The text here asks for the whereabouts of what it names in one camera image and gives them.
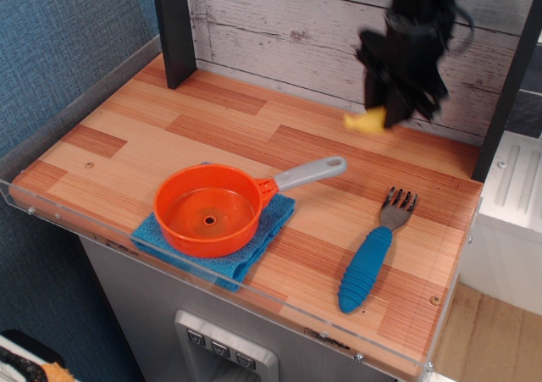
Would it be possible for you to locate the white ribbed appliance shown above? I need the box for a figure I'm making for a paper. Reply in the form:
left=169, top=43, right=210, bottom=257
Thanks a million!
left=459, top=131, right=541, bottom=314

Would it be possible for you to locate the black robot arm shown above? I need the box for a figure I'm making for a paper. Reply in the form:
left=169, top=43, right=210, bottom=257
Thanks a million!
left=357, top=0, right=473, bottom=130

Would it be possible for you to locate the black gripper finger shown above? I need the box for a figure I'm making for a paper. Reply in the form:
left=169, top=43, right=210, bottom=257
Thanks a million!
left=384, top=87, right=417, bottom=129
left=364, top=68, right=394, bottom=109

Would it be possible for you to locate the black upright post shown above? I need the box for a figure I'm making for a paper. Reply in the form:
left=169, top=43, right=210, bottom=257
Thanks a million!
left=154, top=0, right=197, bottom=89
left=471, top=0, right=541, bottom=183

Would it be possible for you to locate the yellow toy banana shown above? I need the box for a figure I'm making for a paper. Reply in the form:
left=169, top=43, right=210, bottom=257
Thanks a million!
left=343, top=106, right=387, bottom=134

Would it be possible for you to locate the fork with blue handle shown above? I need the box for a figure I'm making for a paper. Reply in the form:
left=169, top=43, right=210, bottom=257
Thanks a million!
left=337, top=187, right=418, bottom=313

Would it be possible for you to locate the clear acrylic guard rail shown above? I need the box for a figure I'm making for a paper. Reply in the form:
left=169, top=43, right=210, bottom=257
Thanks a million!
left=7, top=42, right=481, bottom=381

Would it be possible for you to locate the silver dispenser button panel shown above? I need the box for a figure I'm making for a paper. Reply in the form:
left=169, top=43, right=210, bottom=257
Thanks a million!
left=174, top=310, right=280, bottom=381

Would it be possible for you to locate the orange pot with grey handle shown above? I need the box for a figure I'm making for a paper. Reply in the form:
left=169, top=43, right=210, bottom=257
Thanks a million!
left=153, top=156, right=347, bottom=258

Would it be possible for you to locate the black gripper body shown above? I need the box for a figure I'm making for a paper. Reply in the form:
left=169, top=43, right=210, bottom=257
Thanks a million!
left=357, top=11, right=450, bottom=120

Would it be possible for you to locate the blue folded cloth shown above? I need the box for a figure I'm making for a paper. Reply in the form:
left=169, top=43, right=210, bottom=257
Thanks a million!
left=130, top=194, right=296, bottom=291

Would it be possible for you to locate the black right upright post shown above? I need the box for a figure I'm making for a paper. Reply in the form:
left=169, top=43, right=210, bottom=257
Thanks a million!
left=471, top=0, right=541, bottom=183

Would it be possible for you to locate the grey toy fridge cabinet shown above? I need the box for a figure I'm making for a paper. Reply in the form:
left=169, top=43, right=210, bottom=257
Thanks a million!
left=81, top=239, right=392, bottom=381

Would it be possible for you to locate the black left upright post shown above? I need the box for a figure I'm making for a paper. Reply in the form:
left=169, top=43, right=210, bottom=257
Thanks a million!
left=154, top=0, right=197, bottom=89

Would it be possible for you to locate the orange sponge item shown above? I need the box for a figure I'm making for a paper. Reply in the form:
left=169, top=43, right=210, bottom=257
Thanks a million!
left=41, top=363, right=77, bottom=382

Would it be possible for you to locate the black hose at corner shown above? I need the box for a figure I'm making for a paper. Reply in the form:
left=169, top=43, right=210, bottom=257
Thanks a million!
left=0, top=344, right=50, bottom=382

